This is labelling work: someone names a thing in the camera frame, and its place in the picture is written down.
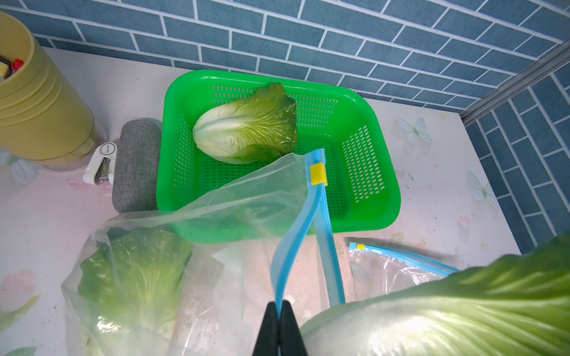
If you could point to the chinese cabbage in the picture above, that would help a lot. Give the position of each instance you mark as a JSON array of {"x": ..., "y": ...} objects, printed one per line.
[
  {"x": 258, "y": 129},
  {"x": 519, "y": 305},
  {"x": 130, "y": 291}
]

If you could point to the white clip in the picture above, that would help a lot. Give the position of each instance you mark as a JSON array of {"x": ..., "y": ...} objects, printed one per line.
[{"x": 101, "y": 167}]

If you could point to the yellow pen cup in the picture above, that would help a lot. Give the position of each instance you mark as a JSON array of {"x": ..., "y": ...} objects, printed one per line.
[{"x": 43, "y": 119}]

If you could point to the green plastic basket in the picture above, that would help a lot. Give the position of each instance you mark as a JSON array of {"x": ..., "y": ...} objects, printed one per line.
[{"x": 362, "y": 191}]

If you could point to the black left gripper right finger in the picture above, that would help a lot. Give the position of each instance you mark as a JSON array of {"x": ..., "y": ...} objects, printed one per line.
[{"x": 290, "y": 340}]

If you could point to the clear zipper bag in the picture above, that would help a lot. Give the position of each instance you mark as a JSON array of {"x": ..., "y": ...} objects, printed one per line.
[
  {"x": 266, "y": 237},
  {"x": 380, "y": 271}
]

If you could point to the grey fabric roll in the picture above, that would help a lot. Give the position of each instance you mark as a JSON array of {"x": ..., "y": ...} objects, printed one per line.
[{"x": 136, "y": 168}]

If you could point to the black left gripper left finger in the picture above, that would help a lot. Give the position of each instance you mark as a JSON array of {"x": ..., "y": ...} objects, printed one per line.
[{"x": 267, "y": 343}]

